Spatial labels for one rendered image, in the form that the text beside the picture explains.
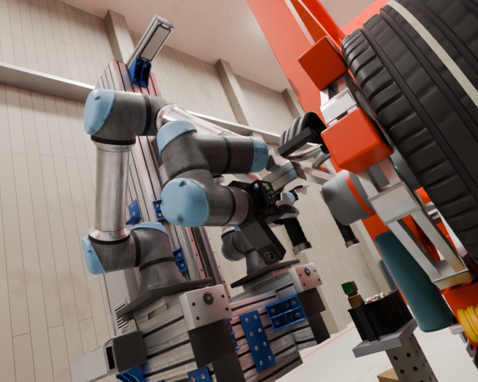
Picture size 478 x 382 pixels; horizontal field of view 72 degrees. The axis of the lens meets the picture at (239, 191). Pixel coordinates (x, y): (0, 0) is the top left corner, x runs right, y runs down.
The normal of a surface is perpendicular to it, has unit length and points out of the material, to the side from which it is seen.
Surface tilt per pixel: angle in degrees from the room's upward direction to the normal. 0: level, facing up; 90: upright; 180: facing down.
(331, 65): 125
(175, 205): 90
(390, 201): 90
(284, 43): 90
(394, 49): 72
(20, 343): 90
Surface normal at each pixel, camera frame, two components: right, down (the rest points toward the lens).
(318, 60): -0.31, 0.42
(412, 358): -0.61, -0.09
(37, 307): 0.64, -0.49
